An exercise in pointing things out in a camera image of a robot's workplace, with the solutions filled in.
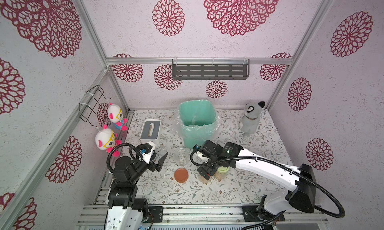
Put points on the red lidded peanut jar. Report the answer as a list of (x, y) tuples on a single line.
[(204, 177)]

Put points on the green trash bin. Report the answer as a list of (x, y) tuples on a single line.
[(198, 122)]

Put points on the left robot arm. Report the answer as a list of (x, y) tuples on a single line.
[(125, 210)]

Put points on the lower pink white plush doll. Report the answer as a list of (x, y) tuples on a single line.
[(106, 139)]

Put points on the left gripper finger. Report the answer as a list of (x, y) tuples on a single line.
[(161, 162), (153, 146)]

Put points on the brown jar lid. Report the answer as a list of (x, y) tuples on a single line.
[(181, 175)]

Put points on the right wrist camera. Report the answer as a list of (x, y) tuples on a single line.
[(199, 157)]

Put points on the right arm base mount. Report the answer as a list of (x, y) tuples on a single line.
[(256, 213)]

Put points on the upper pink white plush doll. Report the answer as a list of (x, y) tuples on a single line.
[(116, 116)]

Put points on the black wire basket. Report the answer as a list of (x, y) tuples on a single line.
[(94, 111)]

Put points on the grey wall shelf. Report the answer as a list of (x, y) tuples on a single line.
[(210, 70)]

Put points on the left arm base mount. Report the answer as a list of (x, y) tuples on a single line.
[(153, 214)]

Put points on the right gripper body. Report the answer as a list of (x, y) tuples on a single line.
[(207, 166)]

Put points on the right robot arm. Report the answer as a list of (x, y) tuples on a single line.
[(297, 193)]

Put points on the pink white plush doll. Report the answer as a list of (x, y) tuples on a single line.
[(106, 139), (116, 116)]

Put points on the green lidded peanut jar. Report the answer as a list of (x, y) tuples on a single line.
[(221, 173)]

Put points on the grey plush dog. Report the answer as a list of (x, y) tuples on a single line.
[(249, 122)]

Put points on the glass jar of peanuts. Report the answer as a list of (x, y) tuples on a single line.
[(182, 157)]

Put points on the aluminium rail frame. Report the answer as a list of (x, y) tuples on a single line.
[(230, 217)]

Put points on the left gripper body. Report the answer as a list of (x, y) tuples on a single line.
[(152, 166)]

